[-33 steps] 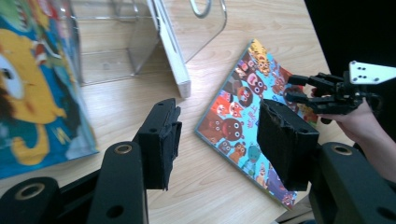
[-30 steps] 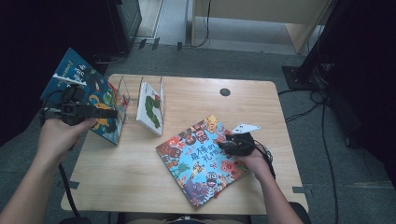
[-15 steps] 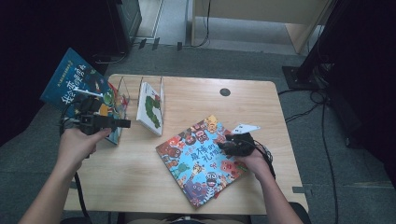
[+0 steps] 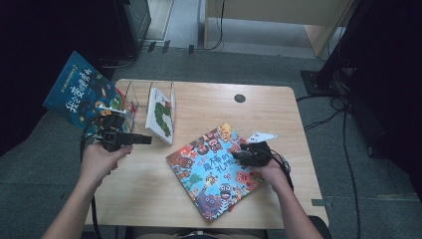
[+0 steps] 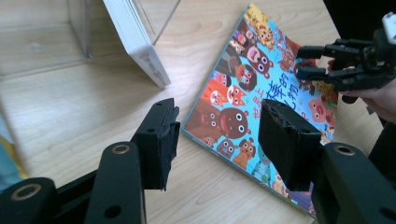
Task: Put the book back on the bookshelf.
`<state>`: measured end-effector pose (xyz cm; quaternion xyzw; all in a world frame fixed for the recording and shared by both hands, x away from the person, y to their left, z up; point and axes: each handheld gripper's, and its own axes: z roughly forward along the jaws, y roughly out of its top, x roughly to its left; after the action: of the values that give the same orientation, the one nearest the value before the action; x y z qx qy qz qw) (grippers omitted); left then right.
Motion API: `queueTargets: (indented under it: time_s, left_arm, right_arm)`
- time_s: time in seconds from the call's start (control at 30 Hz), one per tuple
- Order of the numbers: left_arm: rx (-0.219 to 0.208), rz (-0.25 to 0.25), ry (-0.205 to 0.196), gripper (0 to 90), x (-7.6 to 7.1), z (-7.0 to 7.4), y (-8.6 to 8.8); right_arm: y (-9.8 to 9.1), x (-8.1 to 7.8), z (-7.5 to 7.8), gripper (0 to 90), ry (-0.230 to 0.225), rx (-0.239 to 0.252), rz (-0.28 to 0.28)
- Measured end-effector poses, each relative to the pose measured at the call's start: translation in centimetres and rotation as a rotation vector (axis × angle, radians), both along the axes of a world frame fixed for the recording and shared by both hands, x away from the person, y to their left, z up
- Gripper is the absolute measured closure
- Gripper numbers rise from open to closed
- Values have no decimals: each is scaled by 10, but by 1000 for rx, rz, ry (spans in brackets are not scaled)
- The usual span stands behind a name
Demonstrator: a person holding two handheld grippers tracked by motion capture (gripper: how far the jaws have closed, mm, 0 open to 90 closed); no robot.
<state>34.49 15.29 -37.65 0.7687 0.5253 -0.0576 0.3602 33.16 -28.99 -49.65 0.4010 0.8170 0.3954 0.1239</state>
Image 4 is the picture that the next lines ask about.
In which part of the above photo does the black metal stand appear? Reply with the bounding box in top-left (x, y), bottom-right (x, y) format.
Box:
top-left (300, 0), bottom-right (366, 98)

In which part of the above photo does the dark cabinet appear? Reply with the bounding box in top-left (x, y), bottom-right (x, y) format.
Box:
top-left (113, 0), bottom-right (152, 58)

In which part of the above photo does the black hanging cable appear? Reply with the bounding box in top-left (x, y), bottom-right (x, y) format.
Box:
top-left (202, 0), bottom-right (226, 52)

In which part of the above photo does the light blue monsters picture book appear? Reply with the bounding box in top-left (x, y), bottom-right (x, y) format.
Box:
top-left (165, 122), bottom-right (267, 223)

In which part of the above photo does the white caterpillar picture book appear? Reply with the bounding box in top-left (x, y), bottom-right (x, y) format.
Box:
top-left (144, 87), bottom-right (176, 146)

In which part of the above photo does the person's right hand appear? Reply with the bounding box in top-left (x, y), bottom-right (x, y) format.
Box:
top-left (249, 158), bottom-right (291, 193)

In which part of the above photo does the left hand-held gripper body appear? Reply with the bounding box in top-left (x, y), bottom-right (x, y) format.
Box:
top-left (96, 105), bottom-right (135, 153)

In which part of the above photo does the clear acrylic book rack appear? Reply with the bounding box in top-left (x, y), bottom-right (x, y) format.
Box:
top-left (113, 79), bottom-right (177, 133)

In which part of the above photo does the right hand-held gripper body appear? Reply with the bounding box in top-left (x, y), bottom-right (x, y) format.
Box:
top-left (239, 131), bottom-right (279, 168)

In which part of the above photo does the grey tape strip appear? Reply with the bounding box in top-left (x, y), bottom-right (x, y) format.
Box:
top-left (311, 198), bottom-right (333, 209)

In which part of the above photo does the black chair armrest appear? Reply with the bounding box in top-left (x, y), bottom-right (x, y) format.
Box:
top-left (307, 215), bottom-right (332, 239)

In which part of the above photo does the person's lap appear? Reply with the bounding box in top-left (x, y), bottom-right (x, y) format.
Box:
top-left (133, 227), bottom-right (267, 239)

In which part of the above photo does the long black floor cable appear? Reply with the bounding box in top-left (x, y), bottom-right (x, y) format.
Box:
top-left (341, 108), bottom-right (362, 239)

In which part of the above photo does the person's left hand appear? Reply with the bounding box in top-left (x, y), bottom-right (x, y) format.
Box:
top-left (79, 142), bottom-right (133, 187)

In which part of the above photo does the dark blue picture book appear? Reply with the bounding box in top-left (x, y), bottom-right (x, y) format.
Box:
top-left (42, 50), bottom-right (130, 133)

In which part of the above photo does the light wooden cabinet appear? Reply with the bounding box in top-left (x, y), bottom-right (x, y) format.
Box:
top-left (203, 0), bottom-right (361, 59)

